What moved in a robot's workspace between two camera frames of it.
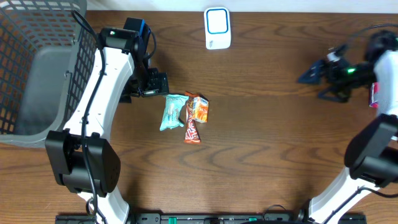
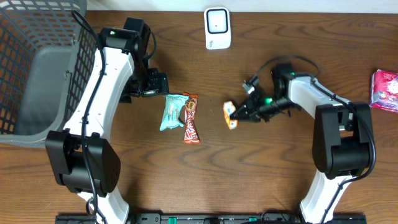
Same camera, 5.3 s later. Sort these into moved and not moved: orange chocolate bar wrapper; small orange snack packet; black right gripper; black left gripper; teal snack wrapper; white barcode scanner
Moved: small orange snack packet; black right gripper
Not moved: black left gripper; orange chocolate bar wrapper; teal snack wrapper; white barcode scanner
